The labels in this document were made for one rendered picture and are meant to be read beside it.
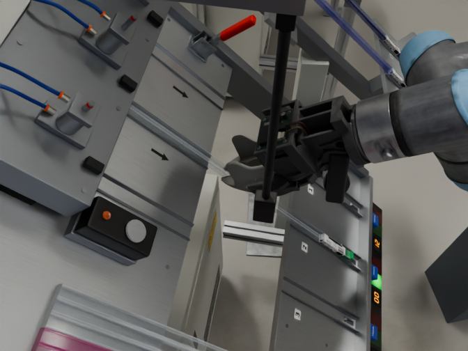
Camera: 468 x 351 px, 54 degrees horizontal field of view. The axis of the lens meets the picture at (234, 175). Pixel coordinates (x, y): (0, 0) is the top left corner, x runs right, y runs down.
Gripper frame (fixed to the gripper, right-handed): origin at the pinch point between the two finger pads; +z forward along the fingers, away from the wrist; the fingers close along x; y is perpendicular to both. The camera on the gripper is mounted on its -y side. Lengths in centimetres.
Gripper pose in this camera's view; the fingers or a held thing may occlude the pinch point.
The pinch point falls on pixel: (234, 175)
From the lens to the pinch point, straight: 65.5
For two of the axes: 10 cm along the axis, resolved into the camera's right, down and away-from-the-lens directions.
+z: -8.1, 1.9, 5.6
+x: -1.8, 8.3, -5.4
